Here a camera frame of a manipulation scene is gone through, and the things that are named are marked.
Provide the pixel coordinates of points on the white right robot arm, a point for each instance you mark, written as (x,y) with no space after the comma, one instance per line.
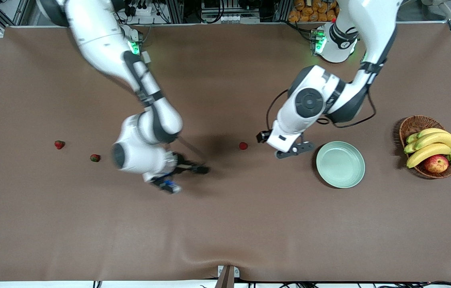
(101,40)

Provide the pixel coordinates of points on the light green round plate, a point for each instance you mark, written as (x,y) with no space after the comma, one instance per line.
(340,164)

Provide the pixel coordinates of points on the brown wicker basket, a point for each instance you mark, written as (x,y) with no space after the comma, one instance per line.
(415,124)

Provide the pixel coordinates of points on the white terminal block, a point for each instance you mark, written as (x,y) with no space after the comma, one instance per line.
(237,18)

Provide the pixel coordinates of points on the metal table edge bracket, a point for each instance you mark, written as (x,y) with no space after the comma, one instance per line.
(227,278)

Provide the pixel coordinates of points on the orange bread rolls pile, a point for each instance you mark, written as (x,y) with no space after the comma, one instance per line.
(309,10)

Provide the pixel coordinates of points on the red yellow apple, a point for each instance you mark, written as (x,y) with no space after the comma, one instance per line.
(436,164)

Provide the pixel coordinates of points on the red strawberry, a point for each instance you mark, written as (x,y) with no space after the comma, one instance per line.
(94,158)
(59,144)
(243,146)

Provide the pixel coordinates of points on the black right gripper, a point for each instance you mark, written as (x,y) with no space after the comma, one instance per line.
(180,164)

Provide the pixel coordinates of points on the brown table cover cloth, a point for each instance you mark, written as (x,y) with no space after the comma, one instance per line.
(225,224)

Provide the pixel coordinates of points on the white power strip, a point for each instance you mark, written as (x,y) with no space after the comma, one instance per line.
(143,11)

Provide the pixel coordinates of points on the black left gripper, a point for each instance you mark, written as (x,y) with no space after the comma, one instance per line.
(263,136)

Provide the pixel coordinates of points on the yellow banana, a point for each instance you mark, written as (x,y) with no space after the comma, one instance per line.
(429,131)
(439,139)
(411,138)
(409,148)
(427,152)

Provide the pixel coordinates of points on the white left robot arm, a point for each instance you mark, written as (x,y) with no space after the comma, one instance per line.
(309,102)

